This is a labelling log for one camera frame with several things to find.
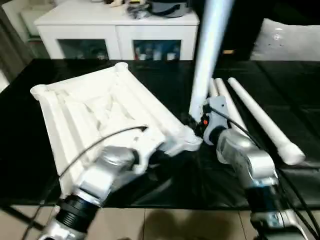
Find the white plastic table top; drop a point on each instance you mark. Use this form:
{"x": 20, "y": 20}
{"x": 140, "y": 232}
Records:
{"x": 100, "y": 112}

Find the white plastic table leg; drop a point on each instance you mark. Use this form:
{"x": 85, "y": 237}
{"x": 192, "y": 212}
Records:
{"x": 210, "y": 50}
{"x": 232, "y": 107}
{"x": 214, "y": 87}
{"x": 262, "y": 120}

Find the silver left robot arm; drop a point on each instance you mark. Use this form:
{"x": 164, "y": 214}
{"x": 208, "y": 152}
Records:
{"x": 95, "y": 180}

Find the black cabinet with yellow label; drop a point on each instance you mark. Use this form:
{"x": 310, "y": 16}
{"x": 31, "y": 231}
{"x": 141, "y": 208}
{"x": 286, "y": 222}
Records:
{"x": 240, "y": 27}

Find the white sideboard with glass doors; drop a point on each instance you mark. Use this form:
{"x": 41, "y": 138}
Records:
{"x": 115, "y": 32}

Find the light grey cushion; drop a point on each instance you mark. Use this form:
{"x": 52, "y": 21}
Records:
{"x": 287, "y": 40}

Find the black tangled bundle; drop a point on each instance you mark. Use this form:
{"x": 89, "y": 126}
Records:
{"x": 137, "y": 12}

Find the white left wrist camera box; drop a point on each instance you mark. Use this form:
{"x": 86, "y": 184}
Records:
{"x": 150, "y": 140}

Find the black metal frame bar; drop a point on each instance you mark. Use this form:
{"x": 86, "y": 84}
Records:
{"x": 22, "y": 217}

